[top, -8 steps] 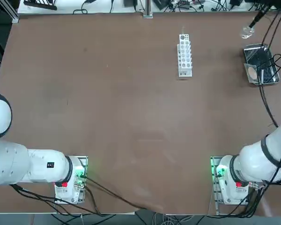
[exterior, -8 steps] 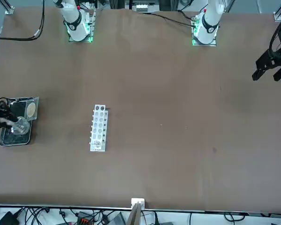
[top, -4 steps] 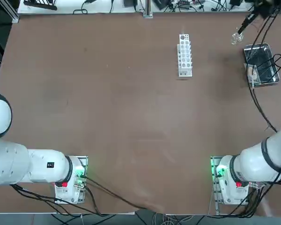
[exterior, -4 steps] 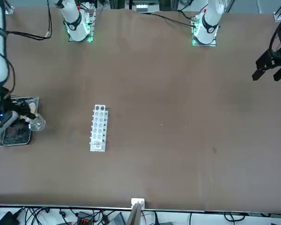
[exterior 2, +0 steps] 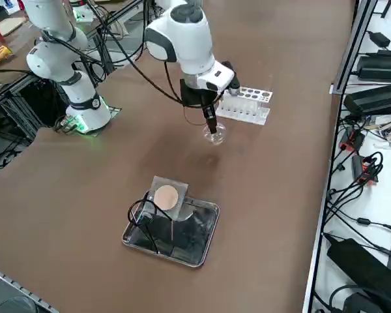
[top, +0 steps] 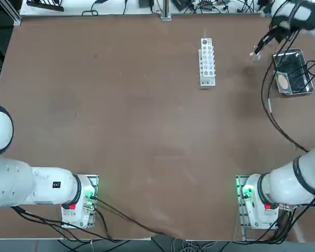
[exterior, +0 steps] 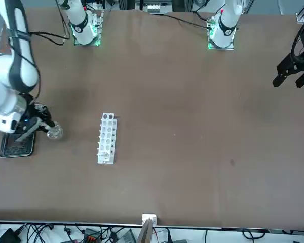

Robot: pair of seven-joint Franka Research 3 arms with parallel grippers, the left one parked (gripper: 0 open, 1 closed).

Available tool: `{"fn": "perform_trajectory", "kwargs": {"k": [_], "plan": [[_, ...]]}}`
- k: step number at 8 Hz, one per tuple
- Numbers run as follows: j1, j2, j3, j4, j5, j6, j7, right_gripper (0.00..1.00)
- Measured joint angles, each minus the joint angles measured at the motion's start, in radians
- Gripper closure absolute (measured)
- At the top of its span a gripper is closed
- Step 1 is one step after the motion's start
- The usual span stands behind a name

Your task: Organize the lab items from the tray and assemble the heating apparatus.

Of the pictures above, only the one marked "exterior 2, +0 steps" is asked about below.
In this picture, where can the clear glass flask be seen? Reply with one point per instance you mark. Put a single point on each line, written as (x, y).
(216, 138)

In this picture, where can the small black adapter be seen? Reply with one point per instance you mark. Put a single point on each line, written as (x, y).
(379, 39)

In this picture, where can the grey aluminium rail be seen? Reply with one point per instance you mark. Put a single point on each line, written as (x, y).
(19, 285)

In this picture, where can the shiny steel tray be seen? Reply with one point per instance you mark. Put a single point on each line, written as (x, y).
(195, 241)

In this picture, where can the large black power brick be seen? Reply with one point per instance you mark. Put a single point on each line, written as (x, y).
(374, 99)

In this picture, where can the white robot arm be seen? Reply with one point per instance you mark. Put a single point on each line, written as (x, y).
(189, 39)

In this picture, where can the white test tube rack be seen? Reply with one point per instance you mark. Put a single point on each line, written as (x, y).
(247, 114)

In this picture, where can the orange and black device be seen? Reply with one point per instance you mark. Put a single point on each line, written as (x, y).
(361, 169)
(352, 140)

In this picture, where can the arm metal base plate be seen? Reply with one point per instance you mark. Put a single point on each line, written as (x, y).
(115, 110)

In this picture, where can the black table frame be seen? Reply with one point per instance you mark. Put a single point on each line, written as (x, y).
(19, 98)

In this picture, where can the wooden board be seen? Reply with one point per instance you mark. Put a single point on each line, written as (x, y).
(9, 26)

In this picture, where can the black fabric bag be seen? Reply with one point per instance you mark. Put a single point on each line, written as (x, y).
(361, 270)

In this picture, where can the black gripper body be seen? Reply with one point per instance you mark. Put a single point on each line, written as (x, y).
(198, 98)

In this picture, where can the aluminium profile post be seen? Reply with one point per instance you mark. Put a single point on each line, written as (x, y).
(353, 49)

